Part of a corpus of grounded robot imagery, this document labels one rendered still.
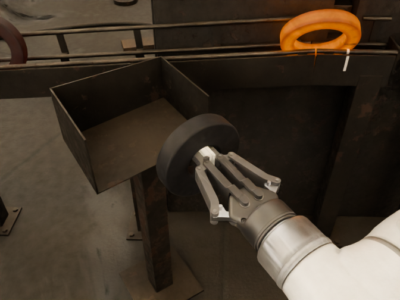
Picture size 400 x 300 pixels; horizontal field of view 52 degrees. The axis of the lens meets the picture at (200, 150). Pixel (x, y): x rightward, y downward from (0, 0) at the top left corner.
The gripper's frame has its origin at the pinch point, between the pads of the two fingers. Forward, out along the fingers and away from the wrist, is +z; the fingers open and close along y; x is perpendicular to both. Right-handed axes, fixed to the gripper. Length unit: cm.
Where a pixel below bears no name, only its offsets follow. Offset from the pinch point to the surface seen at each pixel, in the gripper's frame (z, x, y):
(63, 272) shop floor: 40, -74, -25
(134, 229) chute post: 43, -74, 2
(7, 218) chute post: 73, -75, -35
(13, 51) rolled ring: 62, -7, -17
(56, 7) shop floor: 266, -86, 44
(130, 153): 19.1, -13.8, -5.1
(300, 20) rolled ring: 18.1, 6.9, 37.7
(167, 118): 24.6, -12.9, 7.1
